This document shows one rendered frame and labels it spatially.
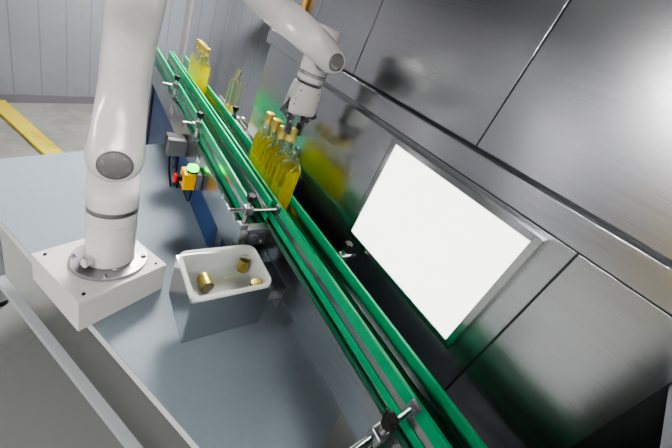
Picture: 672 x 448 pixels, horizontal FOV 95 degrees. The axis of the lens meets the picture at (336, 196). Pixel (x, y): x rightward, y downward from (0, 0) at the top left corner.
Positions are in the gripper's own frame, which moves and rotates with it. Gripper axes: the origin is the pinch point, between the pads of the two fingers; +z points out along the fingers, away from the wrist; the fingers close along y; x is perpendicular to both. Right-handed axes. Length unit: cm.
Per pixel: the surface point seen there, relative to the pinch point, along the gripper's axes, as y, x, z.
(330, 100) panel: -12.0, -2.4, -11.1
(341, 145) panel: -11.9, 11.6, -1.2
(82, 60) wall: 49, -328, 89
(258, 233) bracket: 9.6, 14.8, 31.7
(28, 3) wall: 85, -311, 47
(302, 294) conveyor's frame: 6, 40, 33
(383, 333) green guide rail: -3, 62, 26
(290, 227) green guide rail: 4.4, 22.5, 23.3
